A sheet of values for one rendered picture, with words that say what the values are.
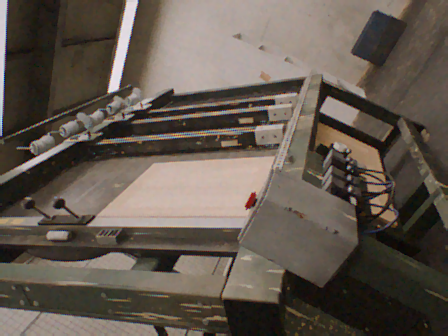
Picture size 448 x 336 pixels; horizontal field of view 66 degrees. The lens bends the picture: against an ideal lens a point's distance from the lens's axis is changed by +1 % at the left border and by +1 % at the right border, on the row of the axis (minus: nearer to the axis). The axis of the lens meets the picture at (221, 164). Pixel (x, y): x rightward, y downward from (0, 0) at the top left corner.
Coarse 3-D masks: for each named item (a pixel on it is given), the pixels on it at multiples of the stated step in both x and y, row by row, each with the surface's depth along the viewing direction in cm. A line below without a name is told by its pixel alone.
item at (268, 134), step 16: (80, 112) 187; (240, 128) 162; (256, 128) 157; (272, 128) 152; (96, 144) 184; (112, 144) 181; (128, 144) 178; (144, 144) 175; (160, 144) 172; (176, 144) 170; (192, 144) 167; (208, 144) 164; (240, 144) 160; (256, 144) 157
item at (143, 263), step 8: (0, 248) 123; (8, 248) 125; (0, 256) 122; (8, 256) 125; (16, 256) 128; (144, 256) 101; (152, 256) 100; (160, 256) 100; (168, 256) 103; (176, 256) 107; (136, 264) 98; (144, 264) 97; (152, 264) 97; (160, 264) 98; (168, 264) 102; (168, 272) 102
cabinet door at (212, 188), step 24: (168, 168) 147; (192, 168) 142; (216, 168) 138; (240, 168) 133; (264, 168) 128; (144, 192) 129; (168, 192) 126; (192, 192) 122; (216, 192) 118; (240, 192) 115; (96, 216) 118; (120, 216) 115; (144, 216) 112; (168, 216) 109; (192, 216) 106; (216, 216) 103; (240, 216) 101
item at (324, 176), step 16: (320, 144) 122; (336, 144) 120; (336, 160) 103; (352, 160) 108; (304, 176) 110; (320, 176) 115; (336, 176) 96; (352, 176) 90; (336, 192) 87; (352, 192) 85; (368, 192) 97; (384, 192) 96; (368, 208) 108; (384, 208) 88; (368, 224) 100
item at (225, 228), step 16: (0, 224) 122; (16, 224) 119; (32, 224) 117; (96, 224) 108; (112, 224) 107; (128, 224) 105; (144, 224) 103; (160, 224) 101; (176, 224) 99; (192, 224) 98; (208, 224) 96; (224, 224) 95; (240, 224) 93
